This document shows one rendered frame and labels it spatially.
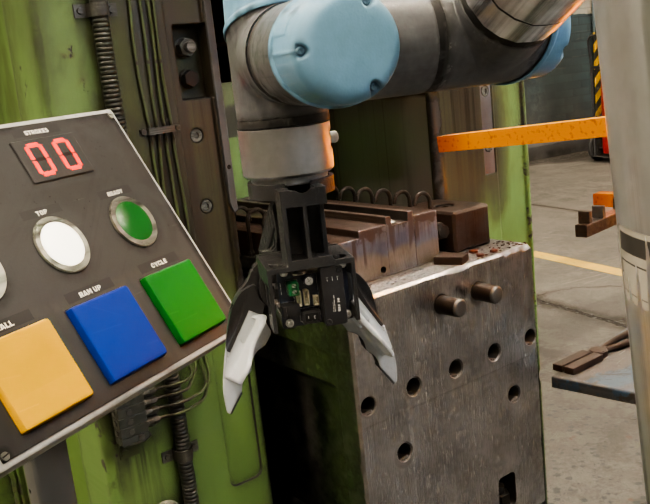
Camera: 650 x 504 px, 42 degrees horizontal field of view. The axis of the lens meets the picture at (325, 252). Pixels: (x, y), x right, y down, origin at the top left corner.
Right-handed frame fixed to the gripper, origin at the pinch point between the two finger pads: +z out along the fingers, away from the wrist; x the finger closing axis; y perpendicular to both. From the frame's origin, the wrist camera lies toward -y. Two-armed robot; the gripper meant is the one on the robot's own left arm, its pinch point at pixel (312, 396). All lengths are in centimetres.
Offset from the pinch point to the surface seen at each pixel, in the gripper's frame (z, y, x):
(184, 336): -4.8, -8.8, -10.2
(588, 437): 94, -155, 110
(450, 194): -4, -70, 40
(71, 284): -12.2, -5.7, -19.3
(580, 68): 5, -777, 454
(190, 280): -8.9, -14.3, -8.7
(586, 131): -17.8, -20.6, 39.2
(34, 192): -20.2, -10.3, -21.6
